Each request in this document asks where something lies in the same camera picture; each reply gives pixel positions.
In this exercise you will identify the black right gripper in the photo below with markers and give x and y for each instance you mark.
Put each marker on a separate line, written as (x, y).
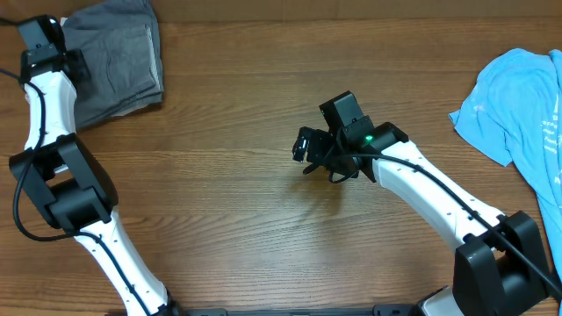
(314, 156)

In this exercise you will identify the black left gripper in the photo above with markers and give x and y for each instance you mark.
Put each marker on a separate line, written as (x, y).
(81, 61)

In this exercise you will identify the grey shorts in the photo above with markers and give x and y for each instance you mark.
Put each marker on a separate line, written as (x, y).
(118, 61)

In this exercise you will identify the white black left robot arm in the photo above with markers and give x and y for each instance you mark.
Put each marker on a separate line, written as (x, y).
(62, 191)

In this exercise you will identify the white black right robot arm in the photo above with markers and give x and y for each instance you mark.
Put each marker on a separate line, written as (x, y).
(500, 266)

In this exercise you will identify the light blue t-shirt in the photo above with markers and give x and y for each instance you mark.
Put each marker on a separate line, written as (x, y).
(513, 115)

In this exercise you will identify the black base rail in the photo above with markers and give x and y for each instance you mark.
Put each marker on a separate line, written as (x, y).
(307, 312)

